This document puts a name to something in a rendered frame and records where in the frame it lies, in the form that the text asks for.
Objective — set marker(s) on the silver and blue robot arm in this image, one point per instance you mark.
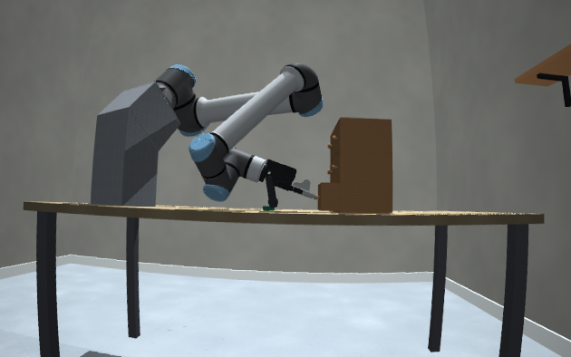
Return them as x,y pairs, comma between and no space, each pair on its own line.
212,154

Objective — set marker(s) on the brown wooden chest of drawers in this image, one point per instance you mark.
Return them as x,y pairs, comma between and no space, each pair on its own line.
365,165

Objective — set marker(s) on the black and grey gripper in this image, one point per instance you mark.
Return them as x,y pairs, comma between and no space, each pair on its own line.
285,179

